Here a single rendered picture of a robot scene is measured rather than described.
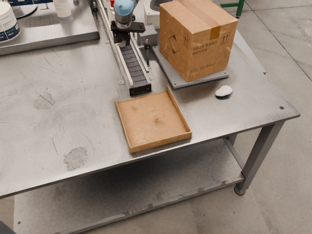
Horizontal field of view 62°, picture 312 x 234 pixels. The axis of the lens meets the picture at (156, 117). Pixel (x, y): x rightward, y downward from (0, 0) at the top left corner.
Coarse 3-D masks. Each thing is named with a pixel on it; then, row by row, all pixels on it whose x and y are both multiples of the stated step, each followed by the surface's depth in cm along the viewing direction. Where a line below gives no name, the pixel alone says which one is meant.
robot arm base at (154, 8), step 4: (152, 0) 162; (156, 0) 160; (160, 0) 159; (164, 0) 159; (168, 0) 160; (172, 0) 164; (152, 4) 163; (156, 4) 161; (152, 8) 164; (156, 8) 162
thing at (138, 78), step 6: (108, 18) 166; (120, 48) 144; (126, 48) 144; (126, 54) 140; (132, 54) 140; (126, 60) 136; (132, 60) 136; (132, 66) 133; (138, 66) 133; (132, 72) 130; (138, 72) 130; (132, 78) 127; (138, 78) 127; (144, 78) 127; (138, 84) 124; (144, 84) 124
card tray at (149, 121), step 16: (144, 96) 125; (160, 96) 125; (128, 112) 118; (144, 112) 118; (160, 112) 118; (176, 112) 118; (128, 128) 112; (144, 128) 112; (160, 128) 112; (176, 128) 112; (128, 144) 105; (144, 144) 102; (160, 144) 106
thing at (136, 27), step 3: (132, 21) 122; (132, 24) 122; (135, 24) 123; (138, 24) 124; (141, 24) 125; (132, 27) 121; (135, 27) 122; (138, 27) 124; (141, 27) 124; (144, 27) 125; (129, 30) 121; (132, 30) 121; (135, 30) 122; (138, 30) 123; (141, 30) 124; (144, 30) 125
